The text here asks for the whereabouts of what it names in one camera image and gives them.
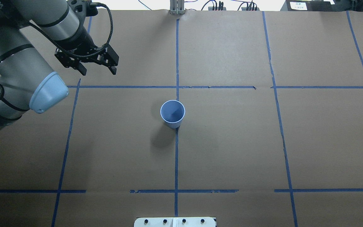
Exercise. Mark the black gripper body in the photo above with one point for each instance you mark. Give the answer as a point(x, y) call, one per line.
point(81, 40)

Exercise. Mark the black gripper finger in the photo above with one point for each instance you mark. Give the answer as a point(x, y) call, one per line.
point(81, 69)
point(112, 69)

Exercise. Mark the light blue ribbed cup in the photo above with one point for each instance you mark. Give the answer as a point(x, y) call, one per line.
point(172, 113)

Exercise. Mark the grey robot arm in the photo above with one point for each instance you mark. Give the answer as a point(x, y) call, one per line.
point(27, 81)

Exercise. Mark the upper black red connector box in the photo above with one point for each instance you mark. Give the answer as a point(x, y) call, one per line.
point(217, 6)

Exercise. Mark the black red connector box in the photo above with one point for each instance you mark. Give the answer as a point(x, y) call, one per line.
point(248, 6)
point(217, 6)

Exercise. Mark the lower black red connector box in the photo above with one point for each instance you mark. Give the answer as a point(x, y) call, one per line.
point(248, 6)

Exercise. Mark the black box white label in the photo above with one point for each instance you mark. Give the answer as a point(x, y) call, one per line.
point(307, 5)

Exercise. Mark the aluminium frame post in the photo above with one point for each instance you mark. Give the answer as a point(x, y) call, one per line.
point(177, 7)

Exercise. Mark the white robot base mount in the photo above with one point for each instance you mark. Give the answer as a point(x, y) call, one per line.
point(176, 222)

